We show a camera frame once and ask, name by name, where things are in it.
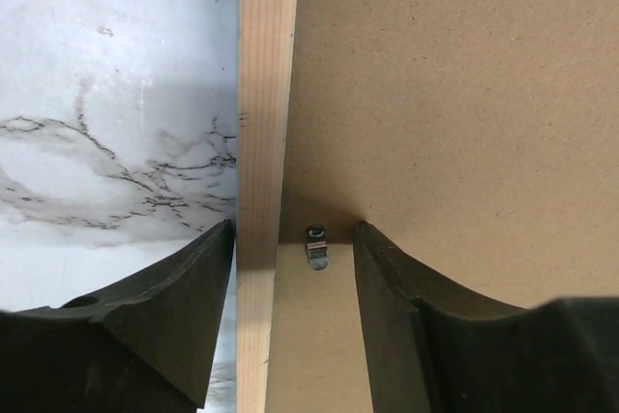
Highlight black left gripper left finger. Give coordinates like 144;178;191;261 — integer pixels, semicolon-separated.
1;221;235;412

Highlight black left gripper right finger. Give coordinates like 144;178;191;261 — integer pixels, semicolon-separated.
353;222;618;412

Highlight brown backing board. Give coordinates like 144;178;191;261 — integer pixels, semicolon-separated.
263;0;619;413

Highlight blue wooden picture frame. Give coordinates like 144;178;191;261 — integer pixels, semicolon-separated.
236;0;297;413

